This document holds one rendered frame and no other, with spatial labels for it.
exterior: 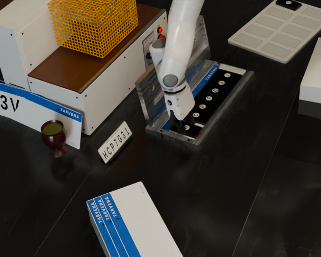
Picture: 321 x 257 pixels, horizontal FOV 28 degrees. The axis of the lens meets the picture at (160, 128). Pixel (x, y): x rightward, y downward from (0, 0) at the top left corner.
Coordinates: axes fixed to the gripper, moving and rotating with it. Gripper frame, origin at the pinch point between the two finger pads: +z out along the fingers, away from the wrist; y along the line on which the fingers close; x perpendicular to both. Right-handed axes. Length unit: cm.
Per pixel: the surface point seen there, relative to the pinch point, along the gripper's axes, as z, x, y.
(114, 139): -3.4, 17.3, -16.6
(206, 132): 3.7, -6.3, 1.6
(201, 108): 1.3, 0.2, 11.0
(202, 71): 0.4, 10.6, 31.3
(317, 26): 7, -16, 78
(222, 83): 1.4, -0.2, 26.2
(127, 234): -2, -11, -51
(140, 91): -16.1, 9.9, -5.1
